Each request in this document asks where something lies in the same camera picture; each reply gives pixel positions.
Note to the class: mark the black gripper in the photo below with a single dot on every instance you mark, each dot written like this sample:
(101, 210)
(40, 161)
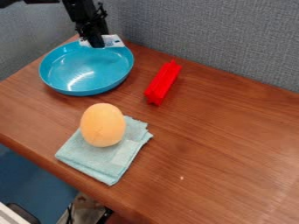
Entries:
(88, 17)

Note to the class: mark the white toothpaste tube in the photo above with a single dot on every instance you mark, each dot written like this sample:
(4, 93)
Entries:
(110, 41)

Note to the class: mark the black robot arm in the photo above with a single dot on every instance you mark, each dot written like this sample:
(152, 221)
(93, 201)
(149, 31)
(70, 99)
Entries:
(5, 3)

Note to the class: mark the blue plate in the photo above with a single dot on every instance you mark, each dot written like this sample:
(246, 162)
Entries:
(81, 71)

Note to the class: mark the red plastic block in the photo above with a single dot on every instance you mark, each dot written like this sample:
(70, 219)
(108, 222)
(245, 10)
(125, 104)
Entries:
(161, 82)

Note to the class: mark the orange egg-shaped ball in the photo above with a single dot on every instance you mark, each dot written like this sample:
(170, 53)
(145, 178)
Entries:
(102, 125)

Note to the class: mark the light blue folded cloth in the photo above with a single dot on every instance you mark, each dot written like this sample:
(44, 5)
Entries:
(105, 163)

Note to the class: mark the metal table leg bracket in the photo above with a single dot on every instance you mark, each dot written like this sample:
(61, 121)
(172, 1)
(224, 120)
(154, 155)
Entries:
(84, 211)

